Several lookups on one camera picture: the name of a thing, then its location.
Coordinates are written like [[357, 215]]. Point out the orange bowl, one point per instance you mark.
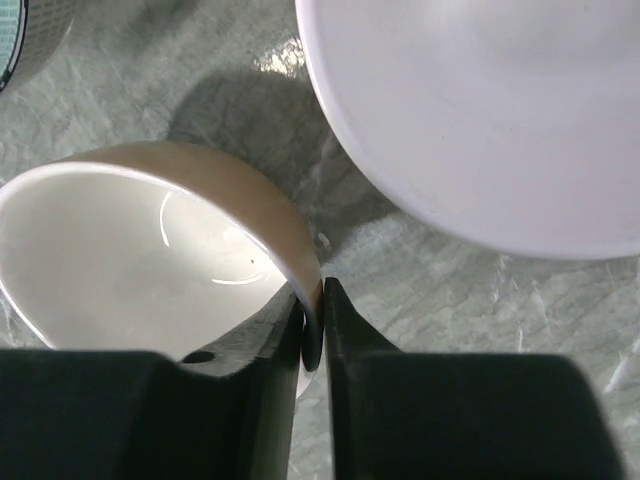
[[511, 124]]

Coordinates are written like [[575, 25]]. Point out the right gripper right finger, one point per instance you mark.
[[405, 415]]

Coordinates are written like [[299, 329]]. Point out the beige floral bowl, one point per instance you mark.
[[158, 245]]

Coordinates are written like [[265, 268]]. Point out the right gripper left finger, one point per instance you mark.
[[224, 412]]

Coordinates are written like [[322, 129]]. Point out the light blue bowl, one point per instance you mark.
[[31, 33]]

